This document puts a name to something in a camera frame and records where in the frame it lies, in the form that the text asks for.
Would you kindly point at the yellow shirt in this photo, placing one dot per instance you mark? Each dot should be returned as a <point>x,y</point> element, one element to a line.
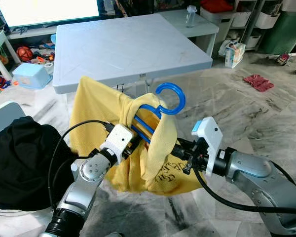
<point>96,113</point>

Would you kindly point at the blue plastic hanger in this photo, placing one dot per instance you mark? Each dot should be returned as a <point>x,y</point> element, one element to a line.
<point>181,102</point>

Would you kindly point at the black garment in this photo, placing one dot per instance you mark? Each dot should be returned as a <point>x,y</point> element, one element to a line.
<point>24,163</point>

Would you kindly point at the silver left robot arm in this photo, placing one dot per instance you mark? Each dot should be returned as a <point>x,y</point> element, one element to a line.
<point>81,192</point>

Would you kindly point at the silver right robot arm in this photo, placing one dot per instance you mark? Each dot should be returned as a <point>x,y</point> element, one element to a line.
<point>256,173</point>

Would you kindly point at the red floor cloth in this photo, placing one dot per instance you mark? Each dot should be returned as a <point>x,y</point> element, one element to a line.
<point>259,83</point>

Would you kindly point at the grey folding table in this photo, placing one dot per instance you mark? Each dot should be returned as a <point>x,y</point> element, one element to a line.
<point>128,49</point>

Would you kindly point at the printed white carton bag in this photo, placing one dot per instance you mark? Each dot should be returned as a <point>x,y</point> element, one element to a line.
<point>234,55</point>

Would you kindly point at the light blue plastic tub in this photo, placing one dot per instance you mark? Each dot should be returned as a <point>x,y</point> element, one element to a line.
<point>32,76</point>

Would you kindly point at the small white side table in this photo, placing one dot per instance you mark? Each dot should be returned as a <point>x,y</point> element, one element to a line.
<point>207,28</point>

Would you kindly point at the pale blue plastic chair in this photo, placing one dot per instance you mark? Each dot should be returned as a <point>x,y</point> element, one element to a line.
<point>5,116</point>

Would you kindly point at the small pink bottle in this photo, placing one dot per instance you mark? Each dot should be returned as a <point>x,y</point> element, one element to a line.
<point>285,59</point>

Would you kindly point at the clear plastic bottle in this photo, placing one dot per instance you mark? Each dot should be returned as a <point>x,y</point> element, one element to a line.
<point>190,17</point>

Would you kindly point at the white drawer storage rack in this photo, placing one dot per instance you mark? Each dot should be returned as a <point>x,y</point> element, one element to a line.
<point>239,19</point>

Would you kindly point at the orange ball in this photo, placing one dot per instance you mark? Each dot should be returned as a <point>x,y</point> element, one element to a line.
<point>24,54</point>

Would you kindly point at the green bin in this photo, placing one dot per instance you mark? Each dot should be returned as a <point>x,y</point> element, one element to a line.
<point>286,32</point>

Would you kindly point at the bright flat screen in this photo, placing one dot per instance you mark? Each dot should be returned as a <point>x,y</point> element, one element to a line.
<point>44,12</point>

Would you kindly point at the small white shelf table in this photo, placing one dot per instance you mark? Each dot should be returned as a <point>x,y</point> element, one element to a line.
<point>2,47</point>

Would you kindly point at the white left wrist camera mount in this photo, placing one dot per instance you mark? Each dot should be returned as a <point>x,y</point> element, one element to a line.
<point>117,140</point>

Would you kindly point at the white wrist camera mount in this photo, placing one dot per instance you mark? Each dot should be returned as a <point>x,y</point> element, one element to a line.
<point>117,140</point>
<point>212,138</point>

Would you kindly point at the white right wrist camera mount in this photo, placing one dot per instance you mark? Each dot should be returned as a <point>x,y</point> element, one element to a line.
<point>212,138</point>

